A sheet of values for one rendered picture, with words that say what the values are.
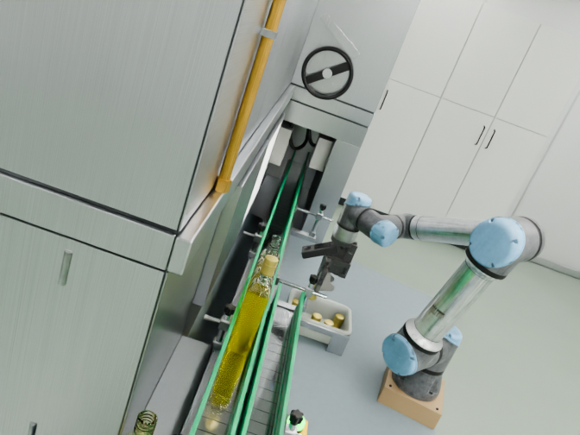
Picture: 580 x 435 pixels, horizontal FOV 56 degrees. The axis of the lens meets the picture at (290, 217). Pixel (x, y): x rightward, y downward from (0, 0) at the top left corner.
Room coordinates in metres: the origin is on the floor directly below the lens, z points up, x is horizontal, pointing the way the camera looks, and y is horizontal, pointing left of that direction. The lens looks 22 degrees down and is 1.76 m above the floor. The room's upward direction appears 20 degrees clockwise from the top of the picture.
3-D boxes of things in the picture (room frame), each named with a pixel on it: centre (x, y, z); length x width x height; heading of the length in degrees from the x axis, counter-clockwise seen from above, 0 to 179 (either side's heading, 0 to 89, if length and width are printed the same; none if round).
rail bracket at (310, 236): (2.12, -0.09, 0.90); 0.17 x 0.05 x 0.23; 92
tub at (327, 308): (1.60, -0.20, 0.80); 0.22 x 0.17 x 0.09; 92
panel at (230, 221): (1.61, 0.16, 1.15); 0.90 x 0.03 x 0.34; 2
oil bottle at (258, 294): (1.19, 0.01, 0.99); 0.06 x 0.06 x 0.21; 1
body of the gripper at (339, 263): (1.58, -0.19, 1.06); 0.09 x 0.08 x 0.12; 94
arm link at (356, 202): (1.58, -0.18, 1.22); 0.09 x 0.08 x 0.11; 47
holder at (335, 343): (1.60, -0.18, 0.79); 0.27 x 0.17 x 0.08; 92
